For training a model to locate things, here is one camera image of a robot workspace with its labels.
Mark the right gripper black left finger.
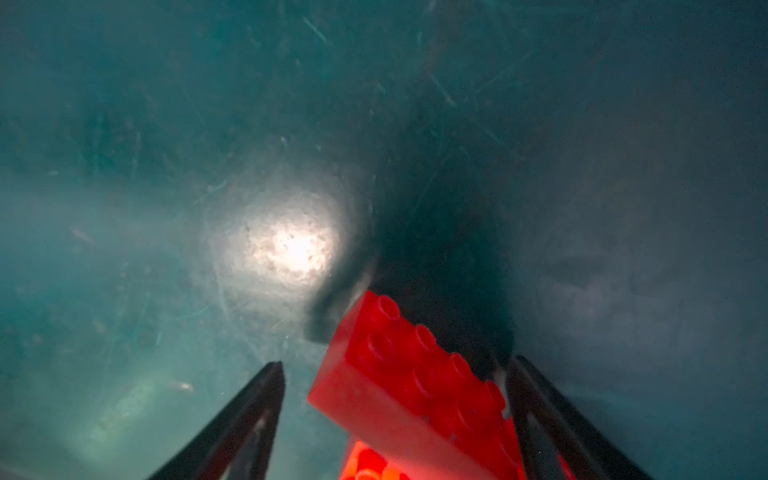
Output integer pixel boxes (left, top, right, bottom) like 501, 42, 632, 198
150, 361, 285, 480

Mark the red lego brick cluster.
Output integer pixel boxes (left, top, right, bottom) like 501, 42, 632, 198
308, 292, 525, 479
338, 437, 410, 480

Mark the red lego brick cluster top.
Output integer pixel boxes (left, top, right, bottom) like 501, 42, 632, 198
308, 292, 525, 479

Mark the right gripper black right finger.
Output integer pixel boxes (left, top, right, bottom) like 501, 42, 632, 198
505, 355, 650, 479

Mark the red lego brick cluster bottom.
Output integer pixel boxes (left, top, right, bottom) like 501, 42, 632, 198
338, 437, 410, 480

